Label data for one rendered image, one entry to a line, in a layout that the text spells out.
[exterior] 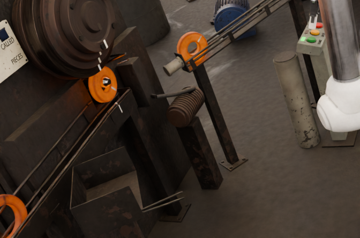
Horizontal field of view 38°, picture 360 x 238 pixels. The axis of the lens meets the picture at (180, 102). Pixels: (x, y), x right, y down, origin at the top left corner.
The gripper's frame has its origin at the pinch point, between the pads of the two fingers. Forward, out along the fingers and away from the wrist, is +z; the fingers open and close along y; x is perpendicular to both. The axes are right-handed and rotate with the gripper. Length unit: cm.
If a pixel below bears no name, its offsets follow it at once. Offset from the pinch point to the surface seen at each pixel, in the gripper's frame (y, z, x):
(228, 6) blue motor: -141, 72, -88
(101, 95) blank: 66, 16, -73
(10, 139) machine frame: 108, 12, -87
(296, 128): 2, 61, 0
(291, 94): 2.8, 39.5, -5.2
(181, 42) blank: 17, 13, -57
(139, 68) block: 37, 19, -70
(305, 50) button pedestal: 4.7, 12.6, -0.8
